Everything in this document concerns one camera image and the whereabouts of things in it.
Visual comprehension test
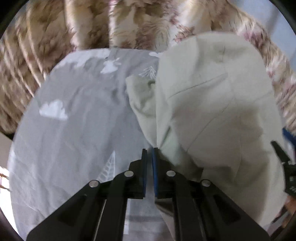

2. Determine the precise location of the light green jacket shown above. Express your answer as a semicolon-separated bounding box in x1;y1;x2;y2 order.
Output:
126;32;286;230

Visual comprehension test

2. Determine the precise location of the grey polar bear bedsheet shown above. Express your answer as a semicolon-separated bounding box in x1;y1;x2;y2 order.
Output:
8;49;173;240

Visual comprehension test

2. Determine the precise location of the wooden chair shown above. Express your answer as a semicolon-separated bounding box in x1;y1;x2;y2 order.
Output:
0;173;10;191

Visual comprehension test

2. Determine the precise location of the blue floral curtain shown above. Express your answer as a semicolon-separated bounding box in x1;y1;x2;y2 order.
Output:
1;1;295;135

